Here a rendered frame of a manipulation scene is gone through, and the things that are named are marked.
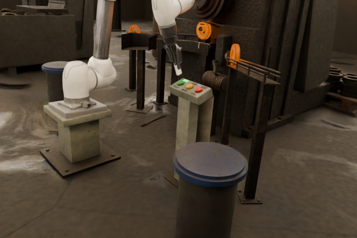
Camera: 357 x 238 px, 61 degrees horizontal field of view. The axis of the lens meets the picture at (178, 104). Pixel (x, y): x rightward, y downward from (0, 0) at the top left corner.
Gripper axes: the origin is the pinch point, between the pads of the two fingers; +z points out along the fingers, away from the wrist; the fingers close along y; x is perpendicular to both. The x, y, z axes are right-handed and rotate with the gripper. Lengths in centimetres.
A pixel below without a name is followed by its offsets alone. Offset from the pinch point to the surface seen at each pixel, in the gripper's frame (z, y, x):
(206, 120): 35.5, -8.8, -5.1
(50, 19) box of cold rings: 8, 296, -24
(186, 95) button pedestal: 11.0, -10.1, 5.8
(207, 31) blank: 15, 54, -75
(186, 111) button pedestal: 20.4, -9.7, 8.0
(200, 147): 18, -40, 26
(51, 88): 33, 141, 40
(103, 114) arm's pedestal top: 24, 40, 36
